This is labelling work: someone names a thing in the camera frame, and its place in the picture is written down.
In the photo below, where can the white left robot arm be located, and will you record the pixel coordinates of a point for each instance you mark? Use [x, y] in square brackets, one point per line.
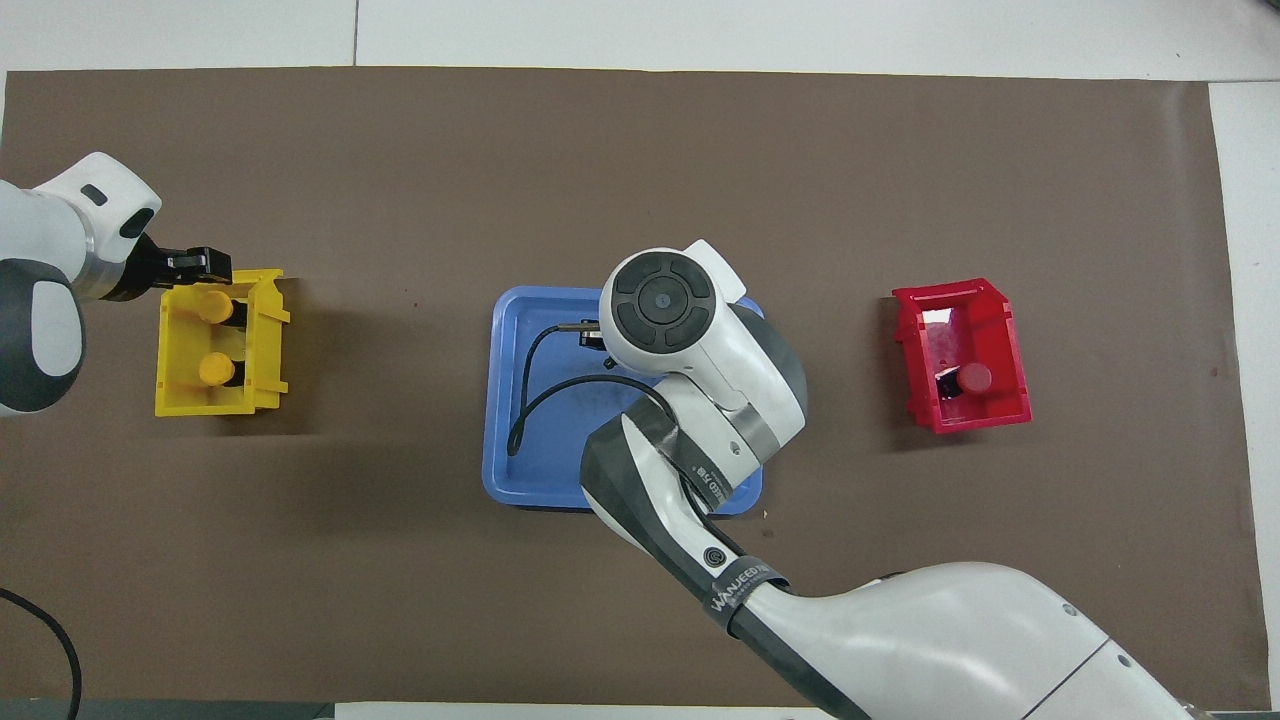
[40, 330]

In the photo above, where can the blue plastic tray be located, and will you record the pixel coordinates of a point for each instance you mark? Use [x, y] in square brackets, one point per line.
[545, 470]

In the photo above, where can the red plastic bin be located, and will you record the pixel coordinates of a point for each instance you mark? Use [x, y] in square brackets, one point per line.
[1010, 385]

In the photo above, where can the yellow plastic bin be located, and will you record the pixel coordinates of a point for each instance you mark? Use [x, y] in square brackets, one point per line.
[180, 390]

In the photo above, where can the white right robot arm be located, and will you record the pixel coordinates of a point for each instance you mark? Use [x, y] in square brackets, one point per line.
[700, 350]

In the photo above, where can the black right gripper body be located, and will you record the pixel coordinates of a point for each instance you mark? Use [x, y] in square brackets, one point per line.
[592, 335]

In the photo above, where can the yellow push button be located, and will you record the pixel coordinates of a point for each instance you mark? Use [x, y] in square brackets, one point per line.
[215, 370]
[213, 306]

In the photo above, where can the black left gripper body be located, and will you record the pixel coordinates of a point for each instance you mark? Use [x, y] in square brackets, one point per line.
[150, 270]

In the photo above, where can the red push button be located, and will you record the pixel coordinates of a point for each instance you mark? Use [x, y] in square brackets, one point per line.
[975, 377]

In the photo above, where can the brown paper mat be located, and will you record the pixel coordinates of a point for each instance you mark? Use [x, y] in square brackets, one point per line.
[400, 180]

